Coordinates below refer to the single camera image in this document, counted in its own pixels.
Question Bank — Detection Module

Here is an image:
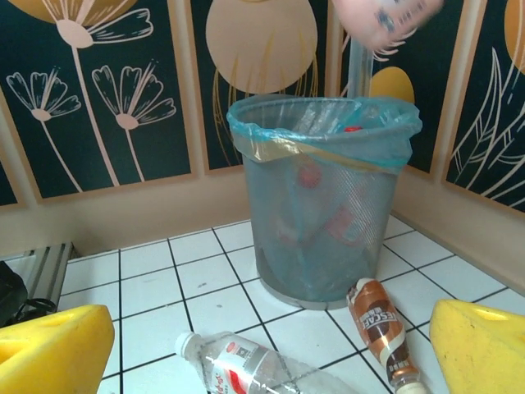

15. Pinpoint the blue plastic bin liner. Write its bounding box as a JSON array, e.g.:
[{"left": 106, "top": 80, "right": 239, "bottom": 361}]
[{"left": 226, "top": 94, "right": 423, "bottom": 176}]

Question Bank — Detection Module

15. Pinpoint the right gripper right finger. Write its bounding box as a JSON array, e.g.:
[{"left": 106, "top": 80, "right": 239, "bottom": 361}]
[{"left": 428, "top": 298, "right": 525, "bottom": 394}]

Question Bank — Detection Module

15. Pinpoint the grey mesh waste bin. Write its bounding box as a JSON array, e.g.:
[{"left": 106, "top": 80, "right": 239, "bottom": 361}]
[{"left": 235, "top": 94, "right": 411, "bottom": 311}]

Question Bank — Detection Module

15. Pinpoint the brown coffee drink bottle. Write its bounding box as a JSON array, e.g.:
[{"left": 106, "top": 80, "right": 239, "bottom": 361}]
[{"left": 346, "top": 277, "right": 423, "bottom": 394}]

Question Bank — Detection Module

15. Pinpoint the white-capped clear water bottle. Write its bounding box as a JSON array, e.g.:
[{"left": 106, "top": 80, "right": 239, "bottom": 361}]
[{"left": 175, "top": 330, "right": 358, "bottom": 394}]

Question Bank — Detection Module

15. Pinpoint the aluminium mounting rail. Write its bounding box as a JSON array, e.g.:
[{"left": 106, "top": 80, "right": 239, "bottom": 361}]
[{"left": 0, "top": 242, "right": 75, "bottom": 299}]

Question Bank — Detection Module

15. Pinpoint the pink peach drink bottle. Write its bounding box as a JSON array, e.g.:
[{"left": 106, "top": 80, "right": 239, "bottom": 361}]
[{"left": 331, "top": 0, "right": 446, "bottom": 53}]

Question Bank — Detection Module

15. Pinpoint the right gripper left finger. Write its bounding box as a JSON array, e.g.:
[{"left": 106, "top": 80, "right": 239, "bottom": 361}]
[{"left": 0, "top": 304, "right": 116, "bottom": 394}]

